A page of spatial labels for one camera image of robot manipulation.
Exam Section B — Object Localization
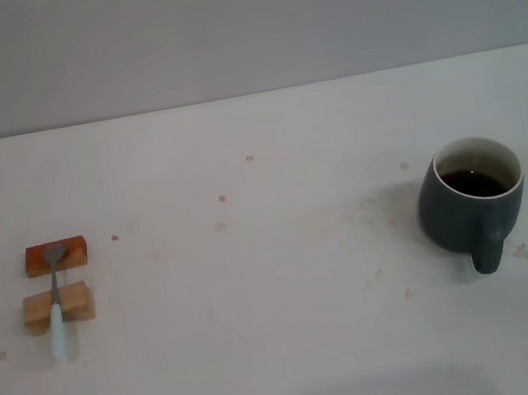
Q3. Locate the dark grey ceramic coffee cup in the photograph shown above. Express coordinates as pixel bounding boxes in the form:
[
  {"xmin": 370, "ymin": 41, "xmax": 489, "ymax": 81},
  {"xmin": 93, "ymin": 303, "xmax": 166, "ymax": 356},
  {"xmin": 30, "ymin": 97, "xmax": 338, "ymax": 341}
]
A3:
[{"xmin": 406, "ymin": 129, "xmax": 528, "ymax": 285}]

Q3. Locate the blue handled metal spoon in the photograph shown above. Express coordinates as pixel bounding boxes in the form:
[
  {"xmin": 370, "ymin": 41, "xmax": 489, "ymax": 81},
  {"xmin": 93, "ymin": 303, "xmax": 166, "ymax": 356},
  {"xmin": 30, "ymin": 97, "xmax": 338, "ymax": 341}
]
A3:
[{"xmin": 32, "ymin": 243, "xmax": 88, "ymax": 363}]

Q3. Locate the reddish brown wooden block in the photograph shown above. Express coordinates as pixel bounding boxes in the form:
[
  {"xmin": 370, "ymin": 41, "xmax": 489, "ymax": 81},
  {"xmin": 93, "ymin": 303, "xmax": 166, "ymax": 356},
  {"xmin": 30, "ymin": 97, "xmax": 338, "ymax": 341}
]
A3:
[{"xmin": 17, "ymin": 233, "xmax": 92, "ymax": 280}]

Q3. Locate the light wooden block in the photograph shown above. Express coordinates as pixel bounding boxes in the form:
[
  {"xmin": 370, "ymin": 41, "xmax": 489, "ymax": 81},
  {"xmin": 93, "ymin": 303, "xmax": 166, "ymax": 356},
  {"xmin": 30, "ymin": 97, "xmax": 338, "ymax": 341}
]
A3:
[{"xmin": 18, "ymin": 279, "xmax": 100, "ymax": 339}]

